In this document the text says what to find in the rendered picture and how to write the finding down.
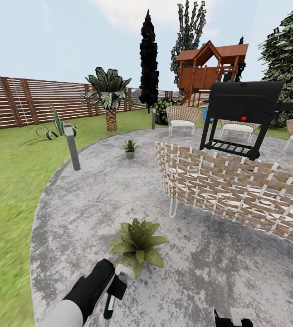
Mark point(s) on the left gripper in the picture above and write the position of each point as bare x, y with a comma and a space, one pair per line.
118, 291

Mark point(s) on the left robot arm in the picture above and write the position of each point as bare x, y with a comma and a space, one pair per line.
87, 293

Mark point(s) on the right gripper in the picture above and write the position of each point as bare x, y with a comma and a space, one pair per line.
226, 322

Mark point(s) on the tree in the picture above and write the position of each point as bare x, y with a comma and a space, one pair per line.
188, 37
150, 75
279, 47
241, 65

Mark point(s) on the insectifuge atomizer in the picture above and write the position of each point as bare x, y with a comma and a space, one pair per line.
109, 307

